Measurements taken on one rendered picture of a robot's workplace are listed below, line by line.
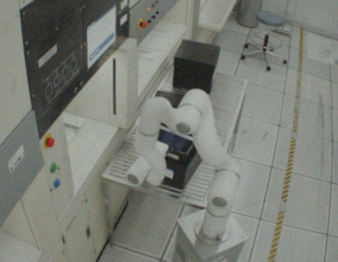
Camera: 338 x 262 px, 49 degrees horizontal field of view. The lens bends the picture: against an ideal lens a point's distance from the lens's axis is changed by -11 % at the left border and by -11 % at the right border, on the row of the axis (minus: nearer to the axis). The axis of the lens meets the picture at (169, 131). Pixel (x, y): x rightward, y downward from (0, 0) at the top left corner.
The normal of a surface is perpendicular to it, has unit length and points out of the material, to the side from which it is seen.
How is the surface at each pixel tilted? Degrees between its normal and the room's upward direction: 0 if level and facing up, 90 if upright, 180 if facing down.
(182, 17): 90
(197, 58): 0
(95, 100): 90
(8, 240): 0
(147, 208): 0
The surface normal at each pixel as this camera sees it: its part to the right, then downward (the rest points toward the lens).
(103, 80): -0.32, 0.61
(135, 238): 0.07, -0.75
